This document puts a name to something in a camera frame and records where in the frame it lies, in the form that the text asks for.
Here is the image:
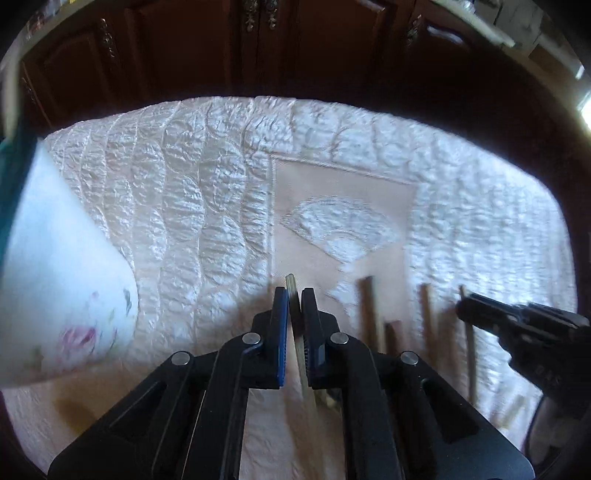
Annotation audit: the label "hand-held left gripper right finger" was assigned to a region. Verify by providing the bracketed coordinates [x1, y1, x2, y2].
[300, 287, 533, 480]

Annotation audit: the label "brown wooden chopstick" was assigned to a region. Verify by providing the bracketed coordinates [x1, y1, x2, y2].
[458, 285, 478, 400]
[385, 320, 408, 357]
[359, 275, 385, 352]
[418, 283, 437, 357]

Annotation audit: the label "white floral cup teal rim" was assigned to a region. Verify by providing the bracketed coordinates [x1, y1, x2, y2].
[0, 134, 140, 387]

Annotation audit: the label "pale utensil handle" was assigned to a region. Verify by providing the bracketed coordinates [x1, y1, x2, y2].
[284, 273, 320, 408]

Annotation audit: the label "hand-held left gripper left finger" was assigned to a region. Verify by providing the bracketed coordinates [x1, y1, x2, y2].
[48, 286, 290, 480]

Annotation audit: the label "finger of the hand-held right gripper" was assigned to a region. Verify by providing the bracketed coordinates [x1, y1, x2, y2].
[464, 294, 579, 329]
[455, 301, 514, 336]

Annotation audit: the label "brown wooden base cabinets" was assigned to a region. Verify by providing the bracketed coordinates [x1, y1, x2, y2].
[18, 0, 555, 136]

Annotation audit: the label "white quilted blanket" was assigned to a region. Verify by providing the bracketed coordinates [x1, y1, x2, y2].
[4, 95, 579, 480]

